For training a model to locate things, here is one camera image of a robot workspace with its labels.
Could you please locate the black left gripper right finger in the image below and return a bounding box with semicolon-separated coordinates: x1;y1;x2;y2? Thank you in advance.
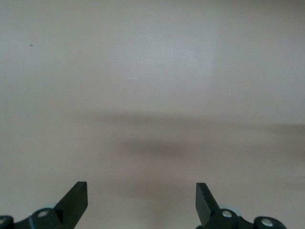
196;183;285;229

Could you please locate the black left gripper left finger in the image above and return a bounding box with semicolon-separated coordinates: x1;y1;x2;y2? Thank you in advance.
0;181;88;229

